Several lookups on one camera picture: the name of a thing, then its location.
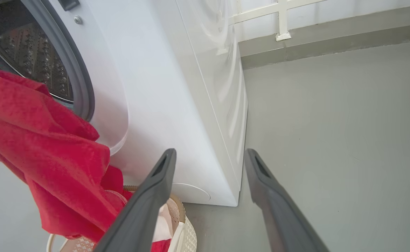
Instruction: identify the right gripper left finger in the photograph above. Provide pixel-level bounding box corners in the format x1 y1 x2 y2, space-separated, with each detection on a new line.
93 148 177 252

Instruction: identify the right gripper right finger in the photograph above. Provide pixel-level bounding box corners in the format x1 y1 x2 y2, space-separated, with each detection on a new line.
244 148 331 252

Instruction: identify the red and white garment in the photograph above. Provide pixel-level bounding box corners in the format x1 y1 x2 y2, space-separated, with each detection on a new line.
0 69 172 252

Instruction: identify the cream basket with brown rim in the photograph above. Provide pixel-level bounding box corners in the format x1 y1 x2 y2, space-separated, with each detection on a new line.
47 185 197 252

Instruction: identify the white washing machine body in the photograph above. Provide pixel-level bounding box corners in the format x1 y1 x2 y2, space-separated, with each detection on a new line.
0 0 249 207

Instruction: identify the steel washing machine drum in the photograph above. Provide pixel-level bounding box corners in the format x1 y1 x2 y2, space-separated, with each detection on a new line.
0 0 74 104

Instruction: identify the round white filter cover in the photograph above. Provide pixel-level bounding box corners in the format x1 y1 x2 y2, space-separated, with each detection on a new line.
172 183 211 202

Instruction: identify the white metal railing frame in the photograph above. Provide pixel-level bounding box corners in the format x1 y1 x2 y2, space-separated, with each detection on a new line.
229 0 328 42

